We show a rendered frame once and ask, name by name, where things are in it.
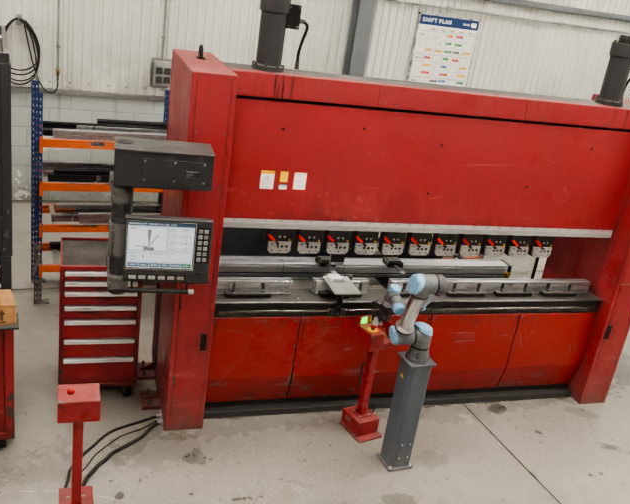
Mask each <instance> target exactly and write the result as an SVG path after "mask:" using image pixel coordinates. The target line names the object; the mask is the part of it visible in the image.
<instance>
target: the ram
mask: <svg viewBox="0 0 630 504"><path fill-rule="evenodd" d="M262 170H265V171H275V176H274V183H273V189H263V188H260V180H261V171H262ZM281 171H285V172H289V174H288V181H287V182H280V175H281ZM295 172H302V173H308V174H307V181H306V187H305V190H292V187H293V180H294V173H295ZM629 177H630V130H619V129H608V128H596V127H585V126H574V125H562V124H551V123H540V122H528V121H517V120H506V119H495V118H483V117H472V116H461V115H449V114H438V113H427V112H415V111H404V110H393V109H381V108H370V107H359V106H348V105H336V104H325V103H314V102H302V101H291V100H280V99H268V98H257V97H246V96H236V106H235V116H234V125H233V135H232V145H231V155H230V164H229V174H228V184H227V193H226V203H225V213H224V218H240V219H271V220H303V221H334V222H366V223H397V224H429V225H460V226H492V227H523V228H555V229H586V230H613V228H614V225H615V222H616V219H617V215H618V212H619V209H620V206H621V202H622V199H623V196H624V193H625V190H626V186H627V183H628V180H629ZM279 184H287V189H279ZM223 227H231V228H268V229H304V230H340V231H377V232H413V233H449V234H486V235H522V236H559V237H595V238H611V235H612V234H584V233H550V232H516V231H482V230H448V229H414V228H380V227H346V226H313V225H279V224H245V223H223Z"/></svg>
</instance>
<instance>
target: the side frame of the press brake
mask: <svg viewBox="0 0 630 504"><path fill-rule="evenodd" d="M196 56H198V51H192V50H182V49H173V51H172V65H171V79H170V94H169V108H168V123H167V137H166V140H170V141H182V142H194V143H206V144H211V146H212V149H213V151H214V154H215V156H216V158H214V159H215V162H214V172H213V183H212V189H211V191H209V192H208V191H193V190H172V189H163V195H162V209H161V216H169V217H188V218H206V219H213V221H214V226H213V236H212V247H211V257H210V267H209V277H208V283H188V289H193V290H194V294H163V293H156V296H155V310H154V324H153V339H152V362H153V361H154V374H155V383H156V388H157V390H159V392H160V395H159V400H160V405H161V411H162V416H163V421H164V424H163V428H164V431H172V430H187V429H202V427H203V417H204V408H205V398H206V388H207V378H208V369H209V359H210V349H211V339H212V330H213V320H214V310H215V301H216V291H217V281H218V271H219V262H220V252H221V242H222V232H223V223H224V213H225V203H226V193H227V184H228V174H229V164H230V155H231V145H232V135H233V125H234V116H235V106H236V96H237V86H238V75H237V74H235V73H234V72H233V71H232V70H231V69H230V68H228V67H227V66H226V65H225V64H224V63H223V62H221V61H220V60H219V59H218V58H217V57H216V56H214V55H213V54H212V53H210V52H204V53H203V57H205V59H198V58H196ZM185 286H186V283H176V282H156V288H160V289H185Z"/></svg>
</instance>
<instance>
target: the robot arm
mask: <svg viewBox="0 0 630 504"><path fill-rule="evenodd" d="M408 283H409V284H408V290H409V293H410V297H409V299H401V296H400V292H401V287H400V286H399V285H397V284H391V285H390V287H389V288H388V290H387V292H386V294H385V296H384V298H383V300H382V302H381V301H378V300H374V301H372V305H374V306H377V307H379V308H377V309H376V310H375V312H374V313H373V315H372V324H373V326H375V325H376V326H378V324H379V325H381V326H382V325H383V323H382V321H385V322H387V321H388V322H389V320H390V318H391V314H390V312H392V311H393V312H394V313H395V314H396V315H400V314H402V316H401V318H400V320H398V321H397V322H396V324H395V325H392V326H390V328H389V338H390V341H391V343H392V344H393V345H410V346H409V348H408V350H407V351H406V353H405V358H406V359H407V360H408V361H409V362H411V363H414V364H418V365H425V364H427V363H429V360H430V355H429V347H430V342H431V338H432V333H433V329H432V327H431V326H430V325H428V324H426V323H424V322H415V321H416V318H417V316H418V314H419V312H420V311H425V309H426V306H427V305H428V304H429V303H430V302H432V301H433V300H435V299H436V298H437V297H441V296H443V295H445V294H446V293H447V292H448V290H449V282H448V280H447V279H446V278H445V277H444V276H443V275H440V274H422V273H418V274H413V275H412V276H411V277H410V279H409V281H408ZM389 317H390V318H389ZM414 323H415V324H414Z"/></svg>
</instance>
